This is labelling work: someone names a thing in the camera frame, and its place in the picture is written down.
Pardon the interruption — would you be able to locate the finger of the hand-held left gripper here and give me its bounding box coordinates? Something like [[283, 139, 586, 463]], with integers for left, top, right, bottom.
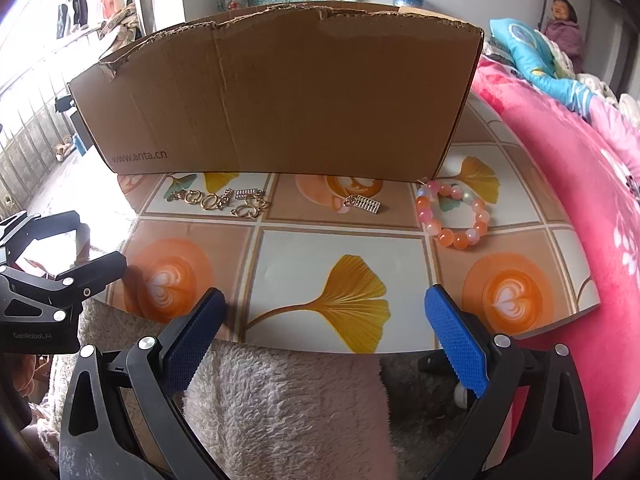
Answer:
[[0, 211, 81, 266], [0, 252, 128, 323]]

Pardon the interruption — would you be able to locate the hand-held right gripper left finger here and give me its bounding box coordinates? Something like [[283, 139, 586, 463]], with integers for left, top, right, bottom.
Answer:
[[59, 287, 228, 480]]

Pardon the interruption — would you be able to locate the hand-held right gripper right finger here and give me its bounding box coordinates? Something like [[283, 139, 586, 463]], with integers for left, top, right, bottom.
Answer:
[[424, 284, 594, 480]]

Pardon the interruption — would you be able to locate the gold charm bracelet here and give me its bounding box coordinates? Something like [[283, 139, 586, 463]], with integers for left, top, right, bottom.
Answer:
[[166, 186, 272, 219]]

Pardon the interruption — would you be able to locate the brown cardboard box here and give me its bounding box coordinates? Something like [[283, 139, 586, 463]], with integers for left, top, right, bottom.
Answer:
[[67, 1, 486, 183]]

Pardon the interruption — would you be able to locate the metal window railing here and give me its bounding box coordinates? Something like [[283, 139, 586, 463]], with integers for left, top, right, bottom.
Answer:
[[0, 25, 101, 211]]

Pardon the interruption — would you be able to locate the white fleece robe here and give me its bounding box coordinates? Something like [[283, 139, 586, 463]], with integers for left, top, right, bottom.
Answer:
[[50, 300, 391, 480]]

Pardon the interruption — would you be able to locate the silver abacus charm with bead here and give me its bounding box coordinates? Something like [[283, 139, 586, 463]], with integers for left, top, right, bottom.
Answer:
[[336, 193, 389, 216]]

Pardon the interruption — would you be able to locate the pink floral blanket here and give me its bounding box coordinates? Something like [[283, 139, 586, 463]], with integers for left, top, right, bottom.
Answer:
[[467, 55, 640, 480]]

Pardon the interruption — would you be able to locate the beige woven bag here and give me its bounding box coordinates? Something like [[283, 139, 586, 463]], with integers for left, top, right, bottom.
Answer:
[[97, 2, 138, 41]]

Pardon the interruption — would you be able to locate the dark hanging garment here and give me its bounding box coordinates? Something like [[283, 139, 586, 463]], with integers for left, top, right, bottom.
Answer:
[[57, 0, 88, 38]]

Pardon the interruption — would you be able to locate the grey patterned pillow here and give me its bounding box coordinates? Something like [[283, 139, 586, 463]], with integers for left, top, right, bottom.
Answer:
[[482, 35, 523, 78]]

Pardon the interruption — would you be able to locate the white crumpled bedding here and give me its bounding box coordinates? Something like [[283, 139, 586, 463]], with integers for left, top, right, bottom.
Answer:
[[575, 72, 640, 128]]

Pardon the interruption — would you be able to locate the blue printed quilt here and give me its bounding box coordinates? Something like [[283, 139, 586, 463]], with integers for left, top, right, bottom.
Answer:
[[489, 17, 608, 121]]

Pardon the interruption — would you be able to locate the orange pink bead bracelet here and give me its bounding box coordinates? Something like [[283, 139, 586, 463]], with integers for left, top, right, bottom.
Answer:
[[414, 178, 493, 250]]

